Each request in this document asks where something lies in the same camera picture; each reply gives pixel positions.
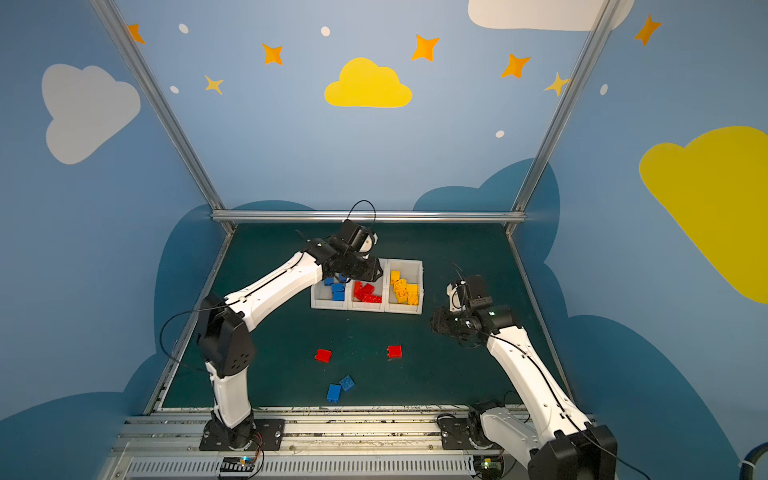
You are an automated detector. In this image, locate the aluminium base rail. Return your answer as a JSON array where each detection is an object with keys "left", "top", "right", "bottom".
[{"left": 98, "top": 406, "right": 619, "bottom": 480}]

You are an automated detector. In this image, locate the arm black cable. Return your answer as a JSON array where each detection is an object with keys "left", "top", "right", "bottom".
[
  {"left": 158, "top": 305, "right": 232, "bottom": 373},
  {"left": 491, "top": 332, "right": 652, "bottom": 480}
]

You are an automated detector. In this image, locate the left controller board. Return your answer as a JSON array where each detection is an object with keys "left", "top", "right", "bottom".
[{"left": 217, "top": 456, "right": 257, "bottom": 479}]

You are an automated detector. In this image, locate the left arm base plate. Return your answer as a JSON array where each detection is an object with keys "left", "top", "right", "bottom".
[{"left": 199, "top": 416, "right": 285, "bottom": 452}]

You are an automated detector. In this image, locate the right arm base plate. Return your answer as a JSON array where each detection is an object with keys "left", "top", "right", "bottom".
[{"left": 436, "top": 414, "right": 499, "bottom": 450}]

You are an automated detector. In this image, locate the aluminium frame post right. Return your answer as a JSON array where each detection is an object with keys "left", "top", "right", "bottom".
[{"left": 505, "top": 0, "right": 622, "bottom": 241}]

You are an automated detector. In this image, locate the aluminium frame crossbar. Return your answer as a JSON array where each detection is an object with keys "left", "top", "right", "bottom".
[{"left": 211, "top": 210, "right": 526, "bottom": 224}]

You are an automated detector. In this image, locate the right controller board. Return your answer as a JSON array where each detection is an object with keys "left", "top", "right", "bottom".
[{"left": 472, "top": 456, "right": 505, "bottom": 480}]

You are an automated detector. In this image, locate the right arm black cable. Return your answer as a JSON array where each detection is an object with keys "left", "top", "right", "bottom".
[{"left": 491, "top": 332, "right": 652, "bottom": 480}]

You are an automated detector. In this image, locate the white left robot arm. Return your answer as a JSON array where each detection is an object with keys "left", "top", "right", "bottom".
[{"left": 194, "top": 219, "right": 383, "bottom": 451}]

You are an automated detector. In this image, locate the aluminium frame post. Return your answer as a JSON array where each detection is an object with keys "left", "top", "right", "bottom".
[
  {"left": 505, "top": 0, "right": 622, "bottom": 241},
  {"left": 90, "top": 0, "right": 225, "bottom": 213}
]

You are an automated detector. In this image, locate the white right bin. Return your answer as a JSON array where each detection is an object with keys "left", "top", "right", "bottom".
[{"left": 383, "top": 259, "right": 424, "bottom": 315}]

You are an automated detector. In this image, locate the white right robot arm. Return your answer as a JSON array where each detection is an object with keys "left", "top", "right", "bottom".
[{"left": 430, "top": 275, "right": 618, "bottom": 479}]

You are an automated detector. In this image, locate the aluminium frame post left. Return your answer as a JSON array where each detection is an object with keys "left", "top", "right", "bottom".
[{"left": 90, "top": 0, "right": 225, "bottom": 213}]

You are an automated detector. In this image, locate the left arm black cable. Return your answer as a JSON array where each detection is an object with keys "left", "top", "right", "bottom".
[{"left": 158, "top": 305, "right": 232, "bottom": 373}]

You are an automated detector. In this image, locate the controller board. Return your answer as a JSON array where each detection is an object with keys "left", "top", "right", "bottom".
[
  {"left": 217, "top": 456, "right": 257, "bottom": 479},
  {"left": 472, "top": 456, "right": 505, "bottom": 480}
]

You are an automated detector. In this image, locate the white left bin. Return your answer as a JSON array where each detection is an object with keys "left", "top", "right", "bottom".
[{"left": 310, "top": 256, "right": 349, "bottom": 311}]

